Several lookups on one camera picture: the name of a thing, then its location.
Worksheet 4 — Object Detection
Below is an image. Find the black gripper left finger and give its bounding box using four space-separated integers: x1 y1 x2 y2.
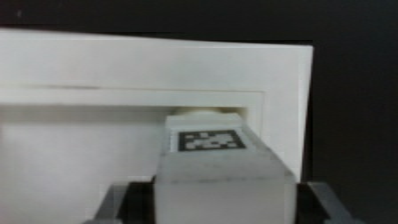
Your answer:
81 182 156 224

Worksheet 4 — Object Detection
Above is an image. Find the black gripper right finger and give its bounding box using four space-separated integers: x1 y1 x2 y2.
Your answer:
295 182 366 224

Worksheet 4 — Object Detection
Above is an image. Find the white table leg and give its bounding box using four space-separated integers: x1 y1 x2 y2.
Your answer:
154 108 296 224

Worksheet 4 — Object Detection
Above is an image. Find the white square tabletop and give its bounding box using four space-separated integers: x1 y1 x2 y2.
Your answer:
0 88 264 224

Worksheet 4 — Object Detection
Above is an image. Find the white L-shaped obstacle fence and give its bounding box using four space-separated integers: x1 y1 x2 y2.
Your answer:
0 28 312 174

